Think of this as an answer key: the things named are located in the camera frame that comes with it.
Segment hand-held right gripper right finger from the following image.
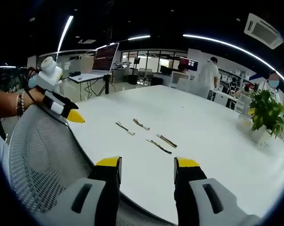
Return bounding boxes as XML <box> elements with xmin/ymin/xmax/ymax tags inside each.
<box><xmin>173</xmin><ymin>156</ymin><xmax>262</xmax><ymax>226</ymax></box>

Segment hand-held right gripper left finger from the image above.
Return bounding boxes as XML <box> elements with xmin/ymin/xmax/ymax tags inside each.
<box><xmin>32</xmin><ymin>156</ymin><xmax>123</xmax><ymax>226</ymax></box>

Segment JST connector with wires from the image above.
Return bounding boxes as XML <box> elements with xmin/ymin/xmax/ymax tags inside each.
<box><xmin>116</xmin><ymin>121</ymin><xmax>136</xmax><ymax>137</ymax></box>
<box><xmin>156</xmin><ymin>134</ymin><xmax>179</xmax><ymax>149</ymax></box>
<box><xmin>133</xmin><ymin>118</ymin><xmax>150</xmax><ymax>131</ymax></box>
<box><xmin>146</xmin><ymin>139</ymin><xmax>173</xmax><ymax>155</ymax></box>

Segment person's left hand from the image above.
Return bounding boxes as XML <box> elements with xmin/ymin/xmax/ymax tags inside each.
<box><xmin>25</xmin><ymin>86</ymin><xmax>46</xmax><ymax>105</ymax></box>

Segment white standing desk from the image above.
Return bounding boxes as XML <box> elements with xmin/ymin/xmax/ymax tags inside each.
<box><xmin>68</xmin><ymin>72</ymin><xmax>114</xmax><ymax>96</ymax></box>

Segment grey mesh office chair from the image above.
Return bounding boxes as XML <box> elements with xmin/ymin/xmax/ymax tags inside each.
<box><xmin>8</xmin><ymin>103</ymin><xmax>177</xmax><ymax>226</ymax></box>

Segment long ceiling light strip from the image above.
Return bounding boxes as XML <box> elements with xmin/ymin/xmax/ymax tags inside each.
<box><xmin>56</xmin><ymin>15</ymin><xmax>74</xmax><ymax>53</ymax></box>

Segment clear plastic container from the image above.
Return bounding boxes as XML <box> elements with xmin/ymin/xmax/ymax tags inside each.
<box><xmin>237</xmin><ymin>112</ymin><xmax>253</xmax><ymax>129</ymax></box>

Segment white office chair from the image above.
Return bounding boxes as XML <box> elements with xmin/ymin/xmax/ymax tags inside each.
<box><xmin>235</xmin><ymin>93</ymin><xmax>252</xmax><ymax>114</ymax></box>

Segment short ceiling light strip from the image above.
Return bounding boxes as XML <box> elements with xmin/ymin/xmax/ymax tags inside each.
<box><xmin>127</xmin><ymin>35</ymin><xmax>151</xmax><ymax>41</ymax></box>

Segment green potted plant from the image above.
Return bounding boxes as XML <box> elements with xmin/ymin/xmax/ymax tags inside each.
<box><xmin>248</xmin><ymin>90</ymin><xmax>284</xmax><ymax>147</ymax></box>

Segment red monitor screen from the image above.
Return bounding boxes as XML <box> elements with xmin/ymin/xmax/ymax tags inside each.
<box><xmin>179</xmin><ymin>57</ymin><xmax>199</xmax><ymax>72</ymax></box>

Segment curved ceiling light strip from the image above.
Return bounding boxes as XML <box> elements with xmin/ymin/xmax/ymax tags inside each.
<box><xmin>182</xmin><ymin>33</ymin><xmax>284</xmax><ymax>92</ymax></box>

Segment ceiling air conditioner unit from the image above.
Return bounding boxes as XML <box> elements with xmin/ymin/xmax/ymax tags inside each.
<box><xmin>244</xmin><ymin>13</ymin><xmax>284</xmax><ymax>49</ymax></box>

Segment beaded bracelets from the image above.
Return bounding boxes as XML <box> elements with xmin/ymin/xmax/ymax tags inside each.
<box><xmin>15</xmin><ymin>91</ymin><xmax>26</xmax><ymax>117</ymax></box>

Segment black stand post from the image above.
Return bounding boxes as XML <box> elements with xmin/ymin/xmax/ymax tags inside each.
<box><xmin>103</xmin><ymin>74</ymin><xmax>112</xmax><ymax>95</ymax></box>

